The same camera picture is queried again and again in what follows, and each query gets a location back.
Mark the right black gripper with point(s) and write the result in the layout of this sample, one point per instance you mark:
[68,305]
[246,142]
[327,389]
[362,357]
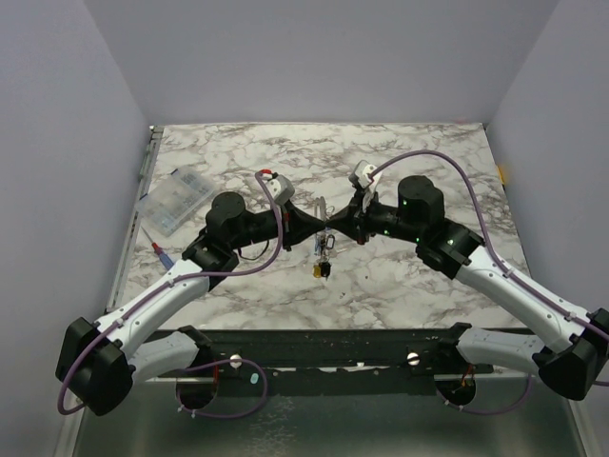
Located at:
[359,220]

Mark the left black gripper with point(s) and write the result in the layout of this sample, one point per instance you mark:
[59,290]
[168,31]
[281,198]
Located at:
[302,226]

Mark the silver key organiser with rings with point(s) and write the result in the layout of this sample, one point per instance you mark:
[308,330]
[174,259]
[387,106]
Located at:
[324,242]

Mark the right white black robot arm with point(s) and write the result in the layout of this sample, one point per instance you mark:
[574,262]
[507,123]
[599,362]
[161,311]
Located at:
[566,348]

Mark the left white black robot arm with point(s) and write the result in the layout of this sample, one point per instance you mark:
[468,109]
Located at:
[100,362]

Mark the clear plastic screw box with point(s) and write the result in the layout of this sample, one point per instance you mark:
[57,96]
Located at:
[175,199]

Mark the blue red screwdriver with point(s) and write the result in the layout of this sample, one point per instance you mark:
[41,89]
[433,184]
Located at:
[165,260]

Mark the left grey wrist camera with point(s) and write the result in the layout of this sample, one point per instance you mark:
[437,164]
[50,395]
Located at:
[280,188]

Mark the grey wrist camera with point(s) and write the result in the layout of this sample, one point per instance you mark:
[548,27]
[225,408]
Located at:
[364,176]
[280,188]

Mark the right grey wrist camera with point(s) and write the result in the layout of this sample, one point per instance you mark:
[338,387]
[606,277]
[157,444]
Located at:
[364,176]

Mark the black mounting base rail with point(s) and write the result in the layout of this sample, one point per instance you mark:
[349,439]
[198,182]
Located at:
[322,362]

